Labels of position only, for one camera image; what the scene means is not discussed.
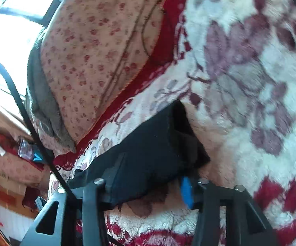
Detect black knit pants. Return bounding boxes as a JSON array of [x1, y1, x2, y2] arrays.
[[68, 100, 210, 204]]

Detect teal hanging bag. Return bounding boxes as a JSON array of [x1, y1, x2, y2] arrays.
[[32, 144, 54, 164]]

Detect clear plastic bag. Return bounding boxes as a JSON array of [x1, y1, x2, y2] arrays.
[[17, 138, 34, 161]]

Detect red white floral blanket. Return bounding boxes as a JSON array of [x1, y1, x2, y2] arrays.
[[54, 0, 296, 245]]

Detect thin black cable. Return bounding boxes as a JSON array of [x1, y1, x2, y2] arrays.
[[139, 2, 179, 67]]

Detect thick black braided cable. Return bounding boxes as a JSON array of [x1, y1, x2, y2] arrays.
[[0, 56, 75, 200]]

